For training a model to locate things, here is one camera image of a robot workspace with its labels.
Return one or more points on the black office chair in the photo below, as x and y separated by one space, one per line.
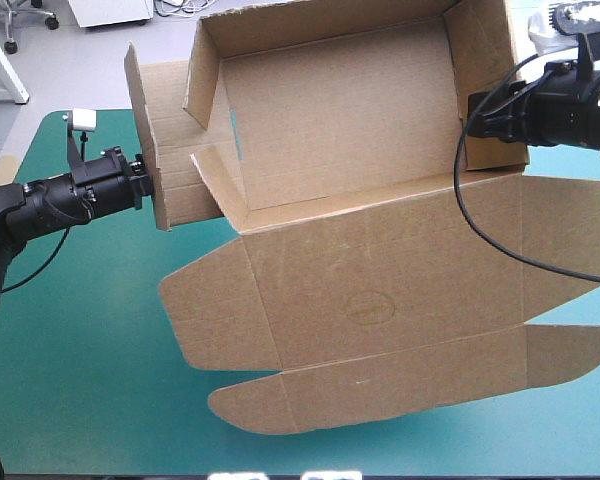
10 15

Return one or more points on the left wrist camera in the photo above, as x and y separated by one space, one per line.
84 120

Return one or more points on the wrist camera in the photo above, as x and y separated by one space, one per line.
84 120
555 22

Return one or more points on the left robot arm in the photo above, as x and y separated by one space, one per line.
40 205

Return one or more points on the white cabinet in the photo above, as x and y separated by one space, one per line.
112 11

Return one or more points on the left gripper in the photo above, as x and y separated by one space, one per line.
107 177

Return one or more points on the brown cardboard box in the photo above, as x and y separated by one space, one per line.
380 280

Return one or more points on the white shelf frame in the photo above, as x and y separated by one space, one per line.
2 65

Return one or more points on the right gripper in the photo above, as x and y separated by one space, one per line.
565 110

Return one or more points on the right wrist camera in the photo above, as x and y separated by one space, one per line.
555 22

